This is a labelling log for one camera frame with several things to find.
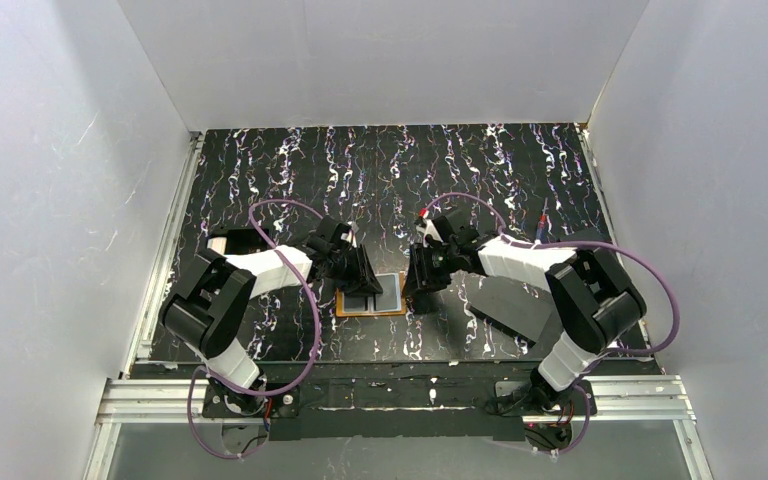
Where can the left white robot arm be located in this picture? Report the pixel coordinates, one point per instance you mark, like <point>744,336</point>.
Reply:
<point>206,305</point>

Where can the black flat slab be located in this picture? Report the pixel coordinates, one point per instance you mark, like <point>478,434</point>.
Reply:
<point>517,309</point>

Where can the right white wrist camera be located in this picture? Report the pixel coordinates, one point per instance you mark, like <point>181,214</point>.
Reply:
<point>427,229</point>

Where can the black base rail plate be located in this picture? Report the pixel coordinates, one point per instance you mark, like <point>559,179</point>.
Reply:
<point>406,399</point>

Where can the orange card holder wallet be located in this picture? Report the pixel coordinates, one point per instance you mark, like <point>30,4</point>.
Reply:
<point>389,302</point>

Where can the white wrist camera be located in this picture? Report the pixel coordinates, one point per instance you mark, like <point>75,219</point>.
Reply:
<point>352,235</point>
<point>427,229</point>

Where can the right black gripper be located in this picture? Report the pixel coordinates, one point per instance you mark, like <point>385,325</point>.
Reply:
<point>432,266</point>

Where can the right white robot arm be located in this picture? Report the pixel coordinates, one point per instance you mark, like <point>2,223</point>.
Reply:
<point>593,294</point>

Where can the blue red screwdriver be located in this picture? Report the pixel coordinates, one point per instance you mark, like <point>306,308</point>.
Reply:
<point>542,222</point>

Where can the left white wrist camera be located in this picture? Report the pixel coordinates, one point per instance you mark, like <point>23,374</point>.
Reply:
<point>352,235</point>

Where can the white block in box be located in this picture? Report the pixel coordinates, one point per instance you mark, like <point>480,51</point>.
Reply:
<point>217,244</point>

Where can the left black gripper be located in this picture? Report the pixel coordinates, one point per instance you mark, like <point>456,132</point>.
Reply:
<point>347,261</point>

